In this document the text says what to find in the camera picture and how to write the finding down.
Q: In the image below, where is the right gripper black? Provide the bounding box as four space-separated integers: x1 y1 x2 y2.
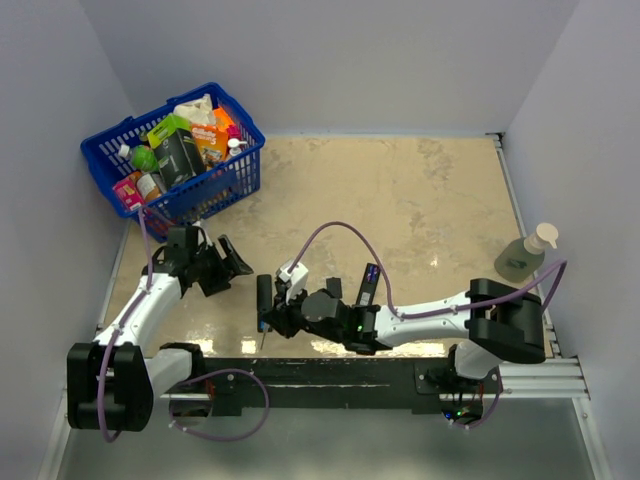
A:
262 282 346 344

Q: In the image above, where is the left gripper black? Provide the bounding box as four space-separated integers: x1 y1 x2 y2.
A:
190 235 252 297

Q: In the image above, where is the black remote control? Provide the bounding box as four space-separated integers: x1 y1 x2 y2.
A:
356 270 378 306
256 274 273 333

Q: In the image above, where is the black battery cover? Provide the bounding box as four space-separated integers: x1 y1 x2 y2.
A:
326 277 343 299

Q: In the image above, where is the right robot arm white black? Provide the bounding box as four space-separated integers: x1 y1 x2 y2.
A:
256 275 545 393

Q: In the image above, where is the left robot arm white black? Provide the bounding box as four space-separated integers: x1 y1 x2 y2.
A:
67 224 253 438

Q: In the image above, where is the blue plastic shopping basket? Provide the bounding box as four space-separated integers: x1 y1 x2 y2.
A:
81 82 265 242

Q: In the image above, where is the orange pill bottle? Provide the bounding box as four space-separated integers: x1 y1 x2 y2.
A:
136 173 163 203

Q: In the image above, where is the green black razor box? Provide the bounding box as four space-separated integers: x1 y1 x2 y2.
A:
147 114 206 190

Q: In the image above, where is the white pump bottle in basket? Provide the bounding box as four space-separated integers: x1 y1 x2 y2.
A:
227 138 248 159

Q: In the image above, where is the orange Gillette razor pack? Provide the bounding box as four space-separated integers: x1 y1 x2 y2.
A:
191 124 229 169

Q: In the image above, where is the pink box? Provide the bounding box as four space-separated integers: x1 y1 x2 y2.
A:
112 177 144 212

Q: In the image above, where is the green bottle white cap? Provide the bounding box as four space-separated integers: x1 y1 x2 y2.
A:
118 144 158 172

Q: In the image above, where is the crumpled beige paper bag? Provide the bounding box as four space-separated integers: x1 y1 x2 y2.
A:
173 93 216 126

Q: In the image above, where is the green liquid soap pump bottle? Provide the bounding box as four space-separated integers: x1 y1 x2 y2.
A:
494 223 559 283

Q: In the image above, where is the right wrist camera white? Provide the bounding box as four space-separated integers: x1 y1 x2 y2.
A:
275 260 309 304

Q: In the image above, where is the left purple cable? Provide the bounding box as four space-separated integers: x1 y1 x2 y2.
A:
98 208 151 444

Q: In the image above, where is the purple cable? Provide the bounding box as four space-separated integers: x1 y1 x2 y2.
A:
289 221 569 321
98 208 151 444

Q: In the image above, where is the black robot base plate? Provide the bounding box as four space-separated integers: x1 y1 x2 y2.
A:
169 344 505 416

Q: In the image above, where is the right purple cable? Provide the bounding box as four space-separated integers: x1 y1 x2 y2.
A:
289 221 569 321

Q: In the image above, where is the aluminium frame rail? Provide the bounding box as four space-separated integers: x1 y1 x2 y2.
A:
62 355 591 400

